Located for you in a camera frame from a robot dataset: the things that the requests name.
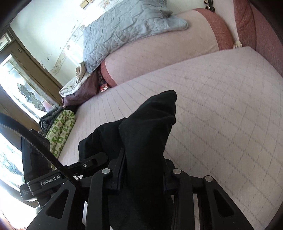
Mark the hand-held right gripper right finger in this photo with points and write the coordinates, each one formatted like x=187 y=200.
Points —
x=180 y=183

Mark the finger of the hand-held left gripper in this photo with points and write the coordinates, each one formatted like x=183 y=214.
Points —
x=88 y=163

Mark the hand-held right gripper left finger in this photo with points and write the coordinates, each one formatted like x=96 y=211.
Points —
x=97 y=190

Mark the black pants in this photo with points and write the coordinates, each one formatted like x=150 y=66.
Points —
x=146 y=132

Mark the green patterned cloth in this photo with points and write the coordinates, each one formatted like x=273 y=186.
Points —
x=62 y=130

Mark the dark grey cloth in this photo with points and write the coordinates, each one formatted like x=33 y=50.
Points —
x=49 y=120

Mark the wooden framed stained glass door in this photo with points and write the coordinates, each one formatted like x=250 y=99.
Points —
x=26 y=97

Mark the maroon cloth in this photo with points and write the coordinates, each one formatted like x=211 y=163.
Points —
x=86 y=92

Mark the colourful small packet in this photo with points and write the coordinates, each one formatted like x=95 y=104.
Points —
x=103 y=86

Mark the beige crumpled cloth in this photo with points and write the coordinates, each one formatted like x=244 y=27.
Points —
x=75 y=84

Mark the pink and red bolster cushion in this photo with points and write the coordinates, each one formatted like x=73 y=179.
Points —
x=165 y=50

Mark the grey quilted blanket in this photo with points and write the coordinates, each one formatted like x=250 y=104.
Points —
x=123 y=28

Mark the cream tassel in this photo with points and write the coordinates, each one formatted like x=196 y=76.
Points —
x=237 y=44

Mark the red sofa back cushion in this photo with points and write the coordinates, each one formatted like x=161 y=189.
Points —
x=265 y=26

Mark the small golden wall fitting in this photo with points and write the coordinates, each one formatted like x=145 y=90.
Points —
x=84 y=3

